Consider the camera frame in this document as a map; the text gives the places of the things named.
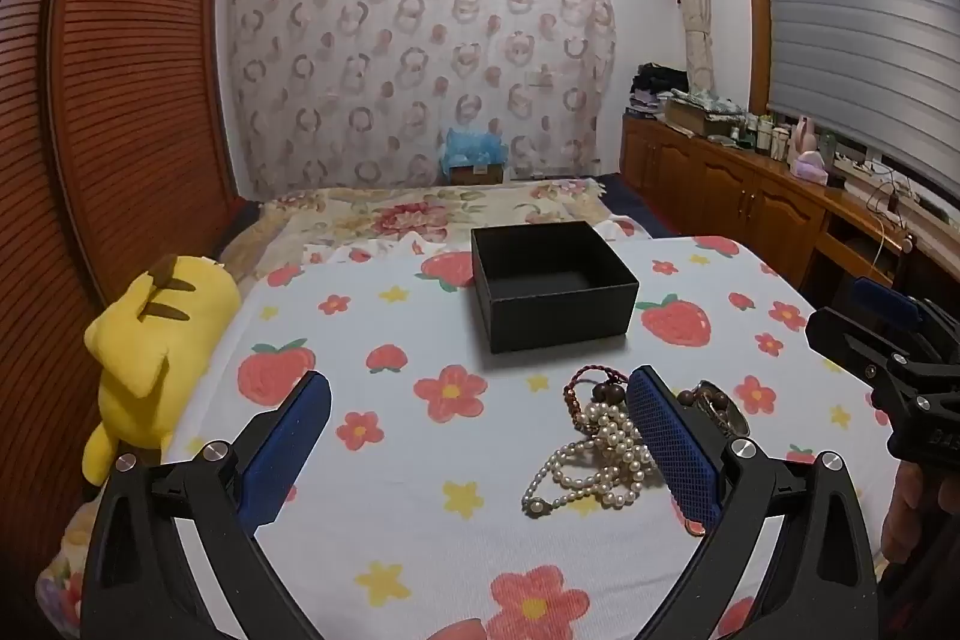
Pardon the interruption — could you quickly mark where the strawberry print blanket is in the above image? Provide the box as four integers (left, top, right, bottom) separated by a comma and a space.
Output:
75, 233, 901, 640

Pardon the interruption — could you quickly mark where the white pearl necklace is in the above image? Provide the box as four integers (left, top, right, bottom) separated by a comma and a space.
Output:
521, 396, 662, 521

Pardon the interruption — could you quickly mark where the yellow plush toy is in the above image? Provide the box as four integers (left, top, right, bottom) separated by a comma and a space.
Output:
81, 254, 242, 485

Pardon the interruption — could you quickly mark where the flat cardboard box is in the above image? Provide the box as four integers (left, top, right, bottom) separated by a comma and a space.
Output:
664, 98, 732, 139

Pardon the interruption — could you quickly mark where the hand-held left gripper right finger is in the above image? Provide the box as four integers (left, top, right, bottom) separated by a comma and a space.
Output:
626, 365, 882, 640

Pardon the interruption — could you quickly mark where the translucent green bangle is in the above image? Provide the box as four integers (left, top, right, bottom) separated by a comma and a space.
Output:
694, 379, 752, 438

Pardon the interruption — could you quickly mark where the black cable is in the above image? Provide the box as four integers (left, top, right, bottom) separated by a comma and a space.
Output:
865, 176, 914, 234

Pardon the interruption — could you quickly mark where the pink rabbit ornament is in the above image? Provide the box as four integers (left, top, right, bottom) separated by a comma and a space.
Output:
791, 116, 830, 185

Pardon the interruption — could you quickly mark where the person's right hand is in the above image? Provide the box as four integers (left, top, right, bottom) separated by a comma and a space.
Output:
881, 460, 960, 585

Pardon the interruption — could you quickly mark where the small cardboard box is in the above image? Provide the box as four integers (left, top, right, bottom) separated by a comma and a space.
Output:
450, 160, 505, 186

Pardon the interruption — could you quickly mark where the green patterned cloth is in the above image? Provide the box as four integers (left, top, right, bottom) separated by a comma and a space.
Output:
671, 89, 745, 120

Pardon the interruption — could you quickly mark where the black jewelry box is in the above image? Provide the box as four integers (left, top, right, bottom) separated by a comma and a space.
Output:
470, 221, 640, 355

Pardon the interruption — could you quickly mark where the grey window blind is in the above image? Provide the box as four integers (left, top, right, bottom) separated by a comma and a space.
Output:
754, 0, 960, 199

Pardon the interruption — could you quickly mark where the blue plastic bag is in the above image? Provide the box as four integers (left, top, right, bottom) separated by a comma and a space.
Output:
442, 126, 511, 172

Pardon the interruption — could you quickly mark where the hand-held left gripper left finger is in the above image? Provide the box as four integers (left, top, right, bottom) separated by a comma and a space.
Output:
82, 370, 335, 640

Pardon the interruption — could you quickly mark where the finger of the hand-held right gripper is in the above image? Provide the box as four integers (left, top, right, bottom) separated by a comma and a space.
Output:
851, 276, 960, 356
805, 306, 912, 386

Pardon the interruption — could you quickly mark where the red string bracelet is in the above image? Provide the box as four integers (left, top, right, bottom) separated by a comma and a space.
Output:
564, 365, 625, 432

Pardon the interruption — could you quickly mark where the stack of folded clothes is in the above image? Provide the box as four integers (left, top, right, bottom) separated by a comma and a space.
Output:
628, 61, 689, 120

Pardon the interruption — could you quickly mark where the circle patterned curtain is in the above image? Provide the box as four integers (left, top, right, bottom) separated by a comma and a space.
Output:
217, 0, 620, 199

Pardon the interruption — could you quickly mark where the cream floral blanket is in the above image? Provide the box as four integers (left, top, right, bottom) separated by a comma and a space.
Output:
34, 179, 653, 640

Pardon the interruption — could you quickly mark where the dark blue bed sheet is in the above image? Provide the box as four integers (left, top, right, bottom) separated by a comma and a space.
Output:
596, 171, 680, 240

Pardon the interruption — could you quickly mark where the wooden bead bracelet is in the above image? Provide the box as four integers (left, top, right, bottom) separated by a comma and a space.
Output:
591, 380, 702, 408

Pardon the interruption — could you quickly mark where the row of cosmetic bottles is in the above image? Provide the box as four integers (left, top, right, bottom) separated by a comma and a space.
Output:
724, 111, 796, 163

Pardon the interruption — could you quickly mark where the wooden cabinet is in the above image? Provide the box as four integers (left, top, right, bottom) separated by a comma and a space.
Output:
619, 111, 960, 326

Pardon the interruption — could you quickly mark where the brown slatted wardrobe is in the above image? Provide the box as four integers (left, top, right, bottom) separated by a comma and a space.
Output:
0, 0, 245, 611

